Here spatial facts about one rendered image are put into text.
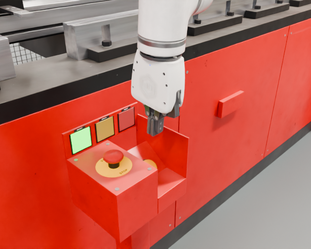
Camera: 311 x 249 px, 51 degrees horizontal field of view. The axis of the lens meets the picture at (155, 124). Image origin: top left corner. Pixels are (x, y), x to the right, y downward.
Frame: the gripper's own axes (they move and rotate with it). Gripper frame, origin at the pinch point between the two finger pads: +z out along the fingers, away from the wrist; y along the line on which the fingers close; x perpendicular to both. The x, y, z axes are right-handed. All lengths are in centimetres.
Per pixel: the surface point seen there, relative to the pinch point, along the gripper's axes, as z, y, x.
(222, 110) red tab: 28, -18, 59
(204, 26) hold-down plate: -4, -29, 55
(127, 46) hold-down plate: -3.2, -30.6, 19.8
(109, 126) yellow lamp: 3.7, -9.9, -3.8
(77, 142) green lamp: 3.9, -9.9, -12.3
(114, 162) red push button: 4.1, 0.0, -10.7
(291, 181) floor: 84, 2, 113
